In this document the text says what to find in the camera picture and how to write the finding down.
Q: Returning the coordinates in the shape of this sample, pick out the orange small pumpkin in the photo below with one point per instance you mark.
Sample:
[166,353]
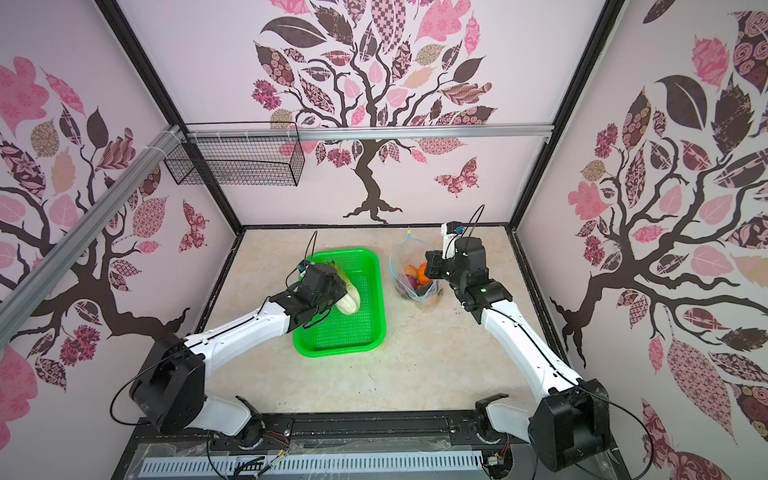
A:
[422,277]

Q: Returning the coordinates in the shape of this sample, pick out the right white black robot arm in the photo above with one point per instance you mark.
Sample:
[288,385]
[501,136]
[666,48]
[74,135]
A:
[571,421]

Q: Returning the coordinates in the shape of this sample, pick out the aluminium rail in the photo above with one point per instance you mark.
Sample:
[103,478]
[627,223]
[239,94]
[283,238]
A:
[18,307]
[369,132]

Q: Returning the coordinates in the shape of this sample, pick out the black wire wall basket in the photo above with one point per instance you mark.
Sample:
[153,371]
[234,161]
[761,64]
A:
[260,153]

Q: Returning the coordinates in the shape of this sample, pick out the dark green cucumber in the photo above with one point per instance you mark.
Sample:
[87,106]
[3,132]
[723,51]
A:
[427,290]

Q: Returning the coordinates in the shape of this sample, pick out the napa cabbage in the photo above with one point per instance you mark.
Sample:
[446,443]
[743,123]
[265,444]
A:
[350,303]

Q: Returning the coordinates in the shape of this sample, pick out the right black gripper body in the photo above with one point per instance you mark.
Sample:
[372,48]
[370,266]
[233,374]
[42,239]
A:
[448,270]

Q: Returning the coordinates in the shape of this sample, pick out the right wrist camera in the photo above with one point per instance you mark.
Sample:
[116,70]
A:
[450,232]

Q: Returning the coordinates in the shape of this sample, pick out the aluminium rail back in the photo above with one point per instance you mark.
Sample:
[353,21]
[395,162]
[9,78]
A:
[369,132]

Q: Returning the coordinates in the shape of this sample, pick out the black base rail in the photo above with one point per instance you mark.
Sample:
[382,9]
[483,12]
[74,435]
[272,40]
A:
[504,457]

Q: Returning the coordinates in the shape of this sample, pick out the white slotted cable duct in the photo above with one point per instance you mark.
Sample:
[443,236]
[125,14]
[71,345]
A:
[310,465]

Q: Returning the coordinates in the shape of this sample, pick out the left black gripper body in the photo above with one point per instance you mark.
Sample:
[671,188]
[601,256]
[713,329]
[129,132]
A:
[326,301]

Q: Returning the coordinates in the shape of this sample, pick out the aluminium rail left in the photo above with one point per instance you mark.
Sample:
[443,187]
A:
[18,307]

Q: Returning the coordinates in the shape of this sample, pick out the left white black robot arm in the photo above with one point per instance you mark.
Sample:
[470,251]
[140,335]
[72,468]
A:
[171,387]

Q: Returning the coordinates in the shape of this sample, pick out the clear zip top bag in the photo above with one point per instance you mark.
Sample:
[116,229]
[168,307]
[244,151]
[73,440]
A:
[407,264]

